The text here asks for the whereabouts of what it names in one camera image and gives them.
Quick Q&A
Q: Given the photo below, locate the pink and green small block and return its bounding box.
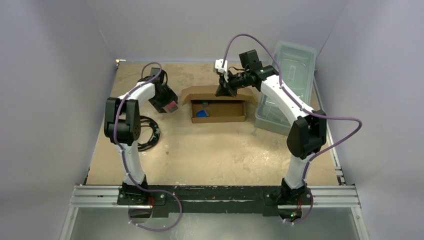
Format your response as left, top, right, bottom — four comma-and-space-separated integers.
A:
167, 101, 178, 113

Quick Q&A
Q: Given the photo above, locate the brown cardboard box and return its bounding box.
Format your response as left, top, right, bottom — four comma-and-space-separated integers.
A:
181, 85, 258, 124

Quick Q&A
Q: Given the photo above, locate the blue and grey small block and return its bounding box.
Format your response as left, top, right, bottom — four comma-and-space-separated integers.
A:
196, 109, 210, 118

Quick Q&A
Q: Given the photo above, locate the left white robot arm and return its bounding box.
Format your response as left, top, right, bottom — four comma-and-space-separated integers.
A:
103, 67, 178, 205

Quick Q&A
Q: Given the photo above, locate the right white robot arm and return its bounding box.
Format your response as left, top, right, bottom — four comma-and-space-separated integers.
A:
213, 50, 327, 204

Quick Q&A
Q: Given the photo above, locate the clear plastic storage bin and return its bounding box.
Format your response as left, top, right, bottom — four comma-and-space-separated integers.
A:
255, 41, 317, 136

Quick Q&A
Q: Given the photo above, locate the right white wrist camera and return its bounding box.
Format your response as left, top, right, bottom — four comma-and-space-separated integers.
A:
213, 59, 228, 83

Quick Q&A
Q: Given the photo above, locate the black coiled cable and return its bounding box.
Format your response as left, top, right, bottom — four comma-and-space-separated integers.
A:
136, 115, 162, 153

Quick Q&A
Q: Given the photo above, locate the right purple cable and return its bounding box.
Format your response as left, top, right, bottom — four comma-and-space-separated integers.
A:
222, 33, 363, 226

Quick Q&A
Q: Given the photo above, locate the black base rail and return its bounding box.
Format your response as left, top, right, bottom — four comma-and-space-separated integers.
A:
116, 185, 312, 220

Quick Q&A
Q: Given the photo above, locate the aluminium frame rail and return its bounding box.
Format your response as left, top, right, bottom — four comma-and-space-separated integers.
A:
60, 185, 369, 240

